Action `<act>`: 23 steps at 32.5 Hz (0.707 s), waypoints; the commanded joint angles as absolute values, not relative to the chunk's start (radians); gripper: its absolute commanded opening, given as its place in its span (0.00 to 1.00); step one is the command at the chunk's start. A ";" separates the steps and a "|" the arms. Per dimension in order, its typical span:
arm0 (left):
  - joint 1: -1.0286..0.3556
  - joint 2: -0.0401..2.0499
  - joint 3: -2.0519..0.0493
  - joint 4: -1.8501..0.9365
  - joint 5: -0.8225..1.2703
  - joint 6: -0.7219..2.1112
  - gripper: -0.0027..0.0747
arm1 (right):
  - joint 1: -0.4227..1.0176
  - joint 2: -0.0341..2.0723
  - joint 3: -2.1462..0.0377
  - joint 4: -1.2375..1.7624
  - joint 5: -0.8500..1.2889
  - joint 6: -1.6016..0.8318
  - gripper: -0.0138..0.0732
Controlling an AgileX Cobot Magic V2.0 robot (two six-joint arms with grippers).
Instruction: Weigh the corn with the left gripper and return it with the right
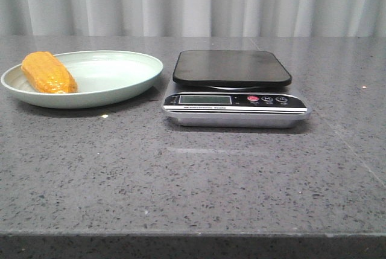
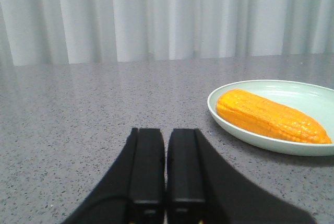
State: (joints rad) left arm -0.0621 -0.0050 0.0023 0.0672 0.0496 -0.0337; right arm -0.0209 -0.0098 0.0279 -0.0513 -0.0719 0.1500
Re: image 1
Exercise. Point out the orange corn cob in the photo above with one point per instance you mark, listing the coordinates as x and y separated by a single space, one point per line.
47 74

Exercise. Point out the silver black kitchen scale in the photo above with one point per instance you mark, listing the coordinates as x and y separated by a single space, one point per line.
233 88

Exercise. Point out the pale green plate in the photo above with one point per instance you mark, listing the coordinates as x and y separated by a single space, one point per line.
103 77

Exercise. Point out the white pleated curtain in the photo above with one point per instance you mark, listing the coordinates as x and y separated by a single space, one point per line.
195 18

